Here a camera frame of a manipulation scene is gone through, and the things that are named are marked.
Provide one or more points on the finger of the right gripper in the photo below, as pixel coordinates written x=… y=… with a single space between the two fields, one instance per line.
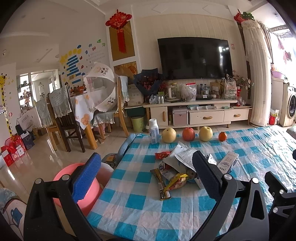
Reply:
x=275 y=187

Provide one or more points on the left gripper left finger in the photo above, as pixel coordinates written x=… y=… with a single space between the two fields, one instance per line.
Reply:
x=41 y=219

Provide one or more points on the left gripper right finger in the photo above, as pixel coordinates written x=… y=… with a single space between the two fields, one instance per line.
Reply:
x=250 y=221

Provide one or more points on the white medicine box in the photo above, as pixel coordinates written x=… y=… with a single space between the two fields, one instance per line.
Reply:
x=225 y=165

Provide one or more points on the yellow snack bag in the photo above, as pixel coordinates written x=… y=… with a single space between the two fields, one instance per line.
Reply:
x=178 y=181

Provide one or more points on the yellow black snack bar wrapper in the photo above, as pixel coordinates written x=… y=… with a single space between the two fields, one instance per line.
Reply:
x=164 y=195

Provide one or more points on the red candy wrapper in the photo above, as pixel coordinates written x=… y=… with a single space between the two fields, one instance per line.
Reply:
x=162 y=155

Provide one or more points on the pink plastic trash bucket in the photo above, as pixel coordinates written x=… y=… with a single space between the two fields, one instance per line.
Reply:
x=85 y=194

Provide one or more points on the white chair with blue print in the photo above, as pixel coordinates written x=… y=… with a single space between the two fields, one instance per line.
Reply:
x=12 y=215

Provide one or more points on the white stool cushion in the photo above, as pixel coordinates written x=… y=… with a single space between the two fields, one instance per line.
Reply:
x=104 y=174

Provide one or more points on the small orange tangerine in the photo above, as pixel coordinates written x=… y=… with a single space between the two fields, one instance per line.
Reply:
x=222 y=136

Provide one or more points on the white washing machine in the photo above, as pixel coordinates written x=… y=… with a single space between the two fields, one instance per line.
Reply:
x=287 y=113

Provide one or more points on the red gift boxes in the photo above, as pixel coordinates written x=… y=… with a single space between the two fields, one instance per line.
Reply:
x=12 y=149

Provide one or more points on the white standing air conditioner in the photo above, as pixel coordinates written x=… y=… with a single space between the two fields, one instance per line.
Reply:
x=258 y=56

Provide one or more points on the small yellow pear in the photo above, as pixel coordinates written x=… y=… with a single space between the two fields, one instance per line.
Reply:
x=205 y=133

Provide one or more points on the dark wooden dining chair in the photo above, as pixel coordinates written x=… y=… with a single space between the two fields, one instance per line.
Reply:
x=62 y=111

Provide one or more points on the red apple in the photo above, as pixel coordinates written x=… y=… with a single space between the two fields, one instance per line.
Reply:
x=188 y=134

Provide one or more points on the dining table with floral cloth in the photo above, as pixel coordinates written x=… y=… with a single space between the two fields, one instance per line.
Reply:
x=85 y=106

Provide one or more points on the light wooden chair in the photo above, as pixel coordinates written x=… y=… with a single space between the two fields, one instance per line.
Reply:
x=103 y=120

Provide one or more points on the large yellow pear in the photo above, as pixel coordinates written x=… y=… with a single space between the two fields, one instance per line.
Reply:
x=169 y=135

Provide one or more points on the pink storage box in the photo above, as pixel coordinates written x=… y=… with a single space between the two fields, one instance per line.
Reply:
x=180 y=116

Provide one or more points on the white tv cabinet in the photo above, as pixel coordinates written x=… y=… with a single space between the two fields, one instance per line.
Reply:
x=214 y=112

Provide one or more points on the white milk bottle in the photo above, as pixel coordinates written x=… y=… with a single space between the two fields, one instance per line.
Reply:
x=154 y=131

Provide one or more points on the green waste bin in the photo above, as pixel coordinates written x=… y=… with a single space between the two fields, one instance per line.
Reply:
x=138 y=123

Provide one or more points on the clear plastic bag on cabinet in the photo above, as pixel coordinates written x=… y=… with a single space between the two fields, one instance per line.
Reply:
x=188 y=92

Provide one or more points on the white electric kettle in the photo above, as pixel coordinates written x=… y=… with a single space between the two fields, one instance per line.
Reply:
x=172 y=94

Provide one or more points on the white mesh food cover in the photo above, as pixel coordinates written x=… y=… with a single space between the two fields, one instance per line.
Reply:
x=100 y=83

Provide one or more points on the giraffe height chart sticker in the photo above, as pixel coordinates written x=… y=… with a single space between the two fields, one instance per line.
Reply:
x=3 y=98

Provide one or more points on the black flat screen television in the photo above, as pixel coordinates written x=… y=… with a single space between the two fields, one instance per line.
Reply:
x=194 y=58

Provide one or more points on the dark blue flower bouquet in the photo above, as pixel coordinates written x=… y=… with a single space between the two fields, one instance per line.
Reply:
x=148 y=81

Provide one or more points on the red chinese knot decoration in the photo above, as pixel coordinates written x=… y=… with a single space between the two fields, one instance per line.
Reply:
x=118 y=21

